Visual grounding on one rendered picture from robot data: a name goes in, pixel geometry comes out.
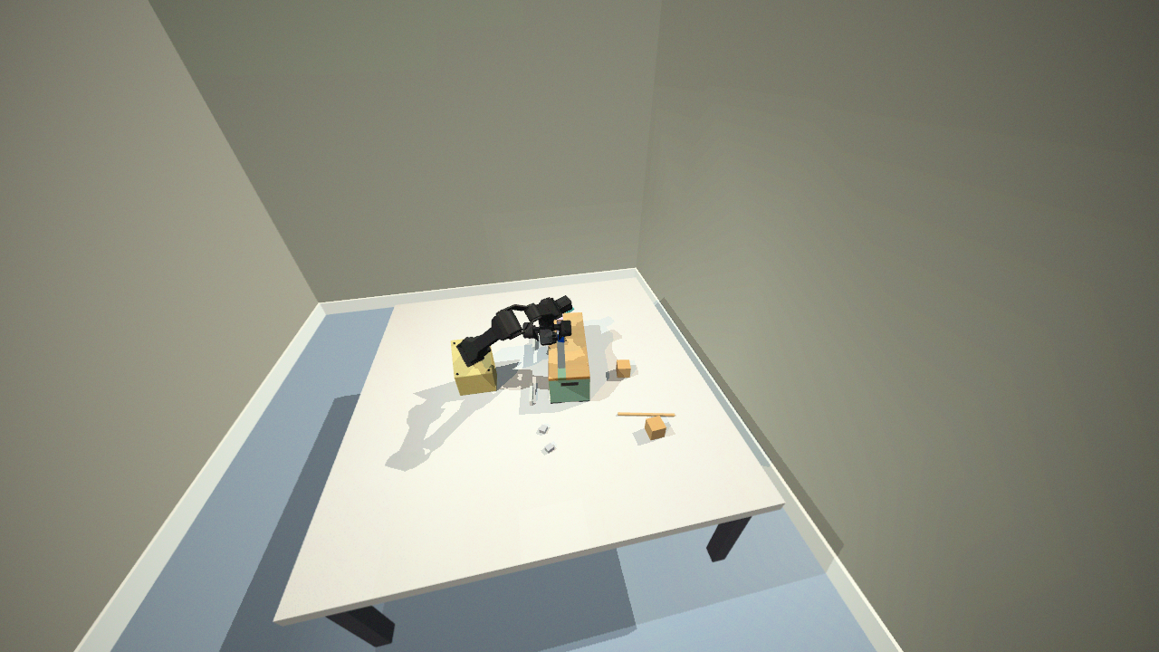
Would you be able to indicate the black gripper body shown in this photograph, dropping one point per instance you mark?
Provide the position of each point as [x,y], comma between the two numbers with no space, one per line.
[564,327]

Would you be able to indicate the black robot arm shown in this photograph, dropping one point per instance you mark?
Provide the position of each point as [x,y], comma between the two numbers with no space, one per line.
[504,325]

